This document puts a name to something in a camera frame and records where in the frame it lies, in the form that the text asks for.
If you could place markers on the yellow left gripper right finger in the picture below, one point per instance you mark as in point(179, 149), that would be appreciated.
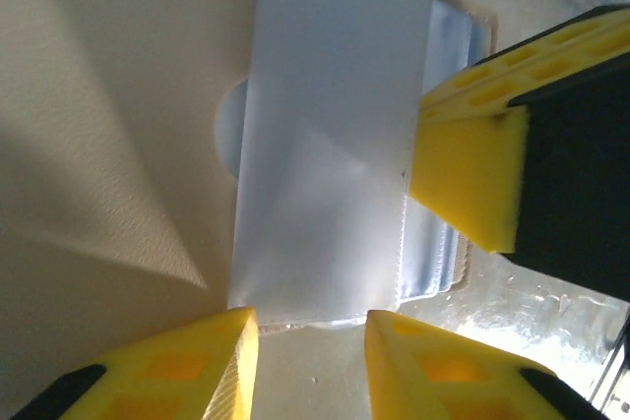
point(443, 376)

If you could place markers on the beige card holder wallet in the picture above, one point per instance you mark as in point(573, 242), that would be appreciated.
point(123, 95)

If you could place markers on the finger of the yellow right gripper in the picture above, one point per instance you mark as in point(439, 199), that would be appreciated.
point(467, 169)
point(566, 34)

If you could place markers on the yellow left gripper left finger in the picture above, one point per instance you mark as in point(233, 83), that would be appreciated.
point(162, 371)

